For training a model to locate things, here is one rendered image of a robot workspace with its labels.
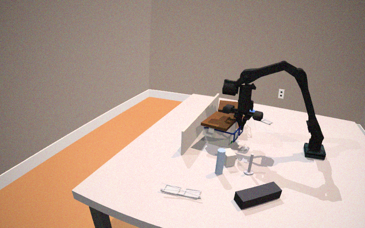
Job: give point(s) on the white flat panel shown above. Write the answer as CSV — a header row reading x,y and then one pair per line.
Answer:
x,y
194,128

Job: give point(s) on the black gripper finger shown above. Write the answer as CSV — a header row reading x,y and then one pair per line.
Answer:
x,y
239,119
243,122

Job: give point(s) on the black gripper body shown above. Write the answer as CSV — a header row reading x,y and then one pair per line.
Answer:
x,y
243,108

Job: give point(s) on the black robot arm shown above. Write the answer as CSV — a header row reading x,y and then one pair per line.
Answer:
x,y
249,75

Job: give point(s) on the navy glasses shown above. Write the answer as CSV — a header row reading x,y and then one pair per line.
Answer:
x,y
238,132

